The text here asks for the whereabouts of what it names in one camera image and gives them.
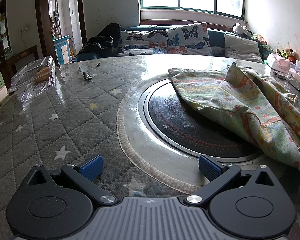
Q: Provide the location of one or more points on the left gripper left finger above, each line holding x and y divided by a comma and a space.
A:
80, 177

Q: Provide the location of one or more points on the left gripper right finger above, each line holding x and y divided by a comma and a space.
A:
220, 178

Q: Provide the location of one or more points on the colourful patterned baby garment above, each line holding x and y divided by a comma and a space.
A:
253, 106

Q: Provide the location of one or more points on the grey quilted star tablecloth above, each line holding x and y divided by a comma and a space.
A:
77, 119

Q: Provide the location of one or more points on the round black induction cooktop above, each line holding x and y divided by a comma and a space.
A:
177, 125

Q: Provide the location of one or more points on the black silver pen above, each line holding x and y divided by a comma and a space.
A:
86, 76

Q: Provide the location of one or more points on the clear plastic food container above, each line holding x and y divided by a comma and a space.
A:
33, 79

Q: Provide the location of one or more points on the pink tissue pack near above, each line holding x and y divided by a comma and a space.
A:
293, 78

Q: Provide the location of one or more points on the pink tissue pack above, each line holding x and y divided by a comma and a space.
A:
278, 63
293, 78

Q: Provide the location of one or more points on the pink tissue pack far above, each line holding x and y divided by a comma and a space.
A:
278, 63

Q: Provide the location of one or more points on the grey cushion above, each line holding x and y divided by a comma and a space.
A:
241, 48

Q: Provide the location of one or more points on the blue white small cabinet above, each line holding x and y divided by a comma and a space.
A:
62, 49

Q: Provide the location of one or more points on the blue sofa bed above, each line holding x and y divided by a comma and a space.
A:
216, 36

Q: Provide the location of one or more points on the black bag on sofa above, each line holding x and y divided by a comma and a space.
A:
105, 44

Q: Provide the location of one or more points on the butterfly pillow upright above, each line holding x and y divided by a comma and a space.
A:
191, 39

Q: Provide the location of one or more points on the small plush toys pile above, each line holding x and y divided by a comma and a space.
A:
287, 53

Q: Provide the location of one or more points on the colourful plush toy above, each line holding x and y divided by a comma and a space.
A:
260, 38

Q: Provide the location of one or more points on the butterfly pillow lying flat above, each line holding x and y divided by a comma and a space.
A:
133, 43

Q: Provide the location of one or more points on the white plush toy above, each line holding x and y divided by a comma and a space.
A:
241, 30

